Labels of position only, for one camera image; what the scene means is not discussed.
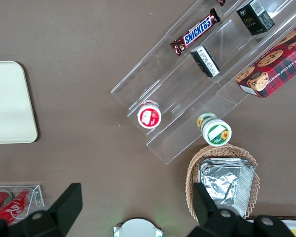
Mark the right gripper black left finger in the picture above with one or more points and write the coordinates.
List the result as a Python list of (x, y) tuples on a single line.
[(61, 212)]

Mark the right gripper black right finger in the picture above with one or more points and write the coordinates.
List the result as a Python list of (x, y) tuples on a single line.
[(207, 217)]

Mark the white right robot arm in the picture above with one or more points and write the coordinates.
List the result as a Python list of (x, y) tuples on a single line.
[(138, 228)]

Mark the light wicker basket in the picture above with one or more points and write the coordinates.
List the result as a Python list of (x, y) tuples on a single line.
[(191, 172)]

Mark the cream plastic tray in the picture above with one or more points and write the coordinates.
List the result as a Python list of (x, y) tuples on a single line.
[(7, 103)]

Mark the clear acrylic bottle rack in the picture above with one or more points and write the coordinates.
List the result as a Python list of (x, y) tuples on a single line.
[(38, 197)]

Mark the stacked aluminium foil containers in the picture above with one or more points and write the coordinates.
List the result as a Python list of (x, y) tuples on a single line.
[(227, 180)]

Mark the green lid yogurt cup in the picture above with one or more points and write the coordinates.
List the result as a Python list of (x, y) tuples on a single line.
[(215, 132)]

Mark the red lid yogurt cup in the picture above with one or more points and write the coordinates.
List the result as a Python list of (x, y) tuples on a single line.
[(149, 117)]

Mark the clear acrylic stepped shelf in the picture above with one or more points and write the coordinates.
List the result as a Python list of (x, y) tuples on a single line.
[(162, 81)]

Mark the small black carton box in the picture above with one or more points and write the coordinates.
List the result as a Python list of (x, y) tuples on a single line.
[(255, 19), (206, 61)]

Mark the red tartan cookie box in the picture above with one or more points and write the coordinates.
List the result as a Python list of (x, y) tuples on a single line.
[(273, 66)]

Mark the Snickers chocolate bar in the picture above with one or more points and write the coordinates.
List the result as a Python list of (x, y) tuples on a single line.
[(222, 2), (197, 30)]

